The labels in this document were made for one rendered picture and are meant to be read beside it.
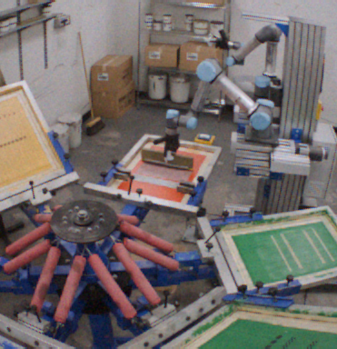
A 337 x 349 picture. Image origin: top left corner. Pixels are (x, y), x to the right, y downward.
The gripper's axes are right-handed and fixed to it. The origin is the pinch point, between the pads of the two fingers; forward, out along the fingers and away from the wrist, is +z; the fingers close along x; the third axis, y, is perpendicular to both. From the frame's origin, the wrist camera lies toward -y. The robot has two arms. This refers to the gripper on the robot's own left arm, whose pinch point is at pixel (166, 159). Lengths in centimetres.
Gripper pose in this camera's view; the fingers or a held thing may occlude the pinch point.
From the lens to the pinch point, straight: 280.0
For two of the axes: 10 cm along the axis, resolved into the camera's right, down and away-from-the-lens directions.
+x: 3.2, -4.9, 8.1
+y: 9.4, 2.1, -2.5
